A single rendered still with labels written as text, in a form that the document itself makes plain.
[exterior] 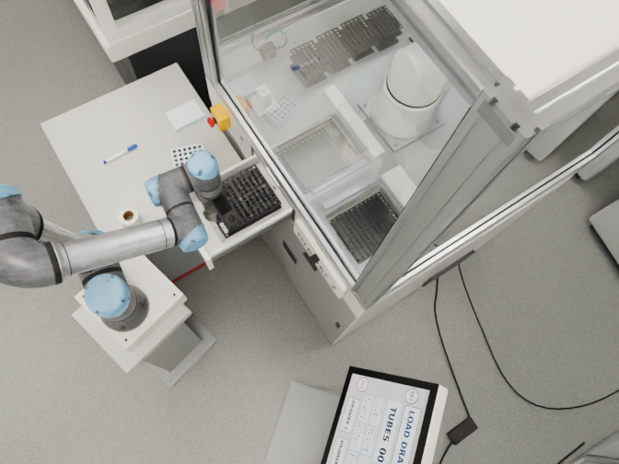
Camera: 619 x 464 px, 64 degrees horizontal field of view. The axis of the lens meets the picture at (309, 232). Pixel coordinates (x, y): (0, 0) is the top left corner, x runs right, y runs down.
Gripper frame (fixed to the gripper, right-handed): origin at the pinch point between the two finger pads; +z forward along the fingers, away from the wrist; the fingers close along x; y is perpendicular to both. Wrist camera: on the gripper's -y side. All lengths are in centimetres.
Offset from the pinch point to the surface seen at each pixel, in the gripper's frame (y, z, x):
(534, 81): -45, -99, -32
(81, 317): 3, 20, 55
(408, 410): -78, -17, -10
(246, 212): 1.1, 10.3, -9.5
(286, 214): -7.5, 8.6, -20.1
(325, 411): -72, 94, 0
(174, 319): -14.9, 20.9, 30.1
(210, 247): -1.9, 13.6, 7.1
